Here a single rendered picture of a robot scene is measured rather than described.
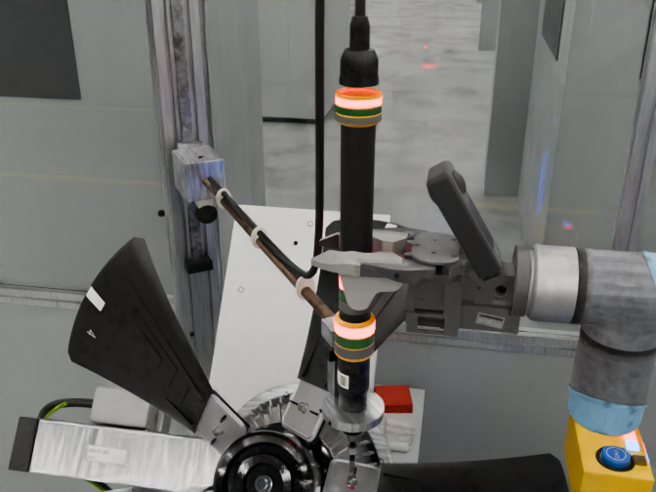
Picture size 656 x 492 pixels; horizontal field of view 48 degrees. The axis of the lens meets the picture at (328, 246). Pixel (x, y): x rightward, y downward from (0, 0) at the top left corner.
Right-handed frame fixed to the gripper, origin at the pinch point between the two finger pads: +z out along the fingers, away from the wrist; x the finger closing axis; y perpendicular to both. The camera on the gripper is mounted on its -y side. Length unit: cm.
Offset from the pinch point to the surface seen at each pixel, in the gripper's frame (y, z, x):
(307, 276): 8.6, 4.1, 9.2
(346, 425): 19.6, -2.8, -3.7
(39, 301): 53, 82, 70
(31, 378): 77, 88, 70
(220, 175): 11, 28, 48
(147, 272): 10.5, 24.9, 10.1
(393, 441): 62, -5, 46
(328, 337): 12.1, 0.2, 1.8
